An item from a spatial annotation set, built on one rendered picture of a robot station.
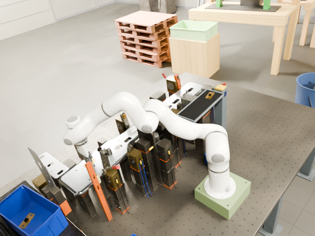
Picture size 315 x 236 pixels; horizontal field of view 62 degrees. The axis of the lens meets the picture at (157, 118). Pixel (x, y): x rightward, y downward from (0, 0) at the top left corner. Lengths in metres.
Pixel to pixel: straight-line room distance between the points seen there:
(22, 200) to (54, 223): 0.30
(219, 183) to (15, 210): 1.10
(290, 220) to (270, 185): 0.78
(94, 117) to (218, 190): 0.83
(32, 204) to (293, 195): 2.18
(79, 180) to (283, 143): 1.48
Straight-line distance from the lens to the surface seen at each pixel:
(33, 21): 10.19
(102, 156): 1.44
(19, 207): 1.60
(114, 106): 1.31
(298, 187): 2.87
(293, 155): 2.12
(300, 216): 2.67
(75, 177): 1.67
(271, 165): 2.01
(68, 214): 1.47
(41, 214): 1.53
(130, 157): 1.59
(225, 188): 1.65
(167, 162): 1.66
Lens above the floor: 2.12
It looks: 35 degrees down
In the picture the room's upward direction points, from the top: 9 degrees counter-clockwise
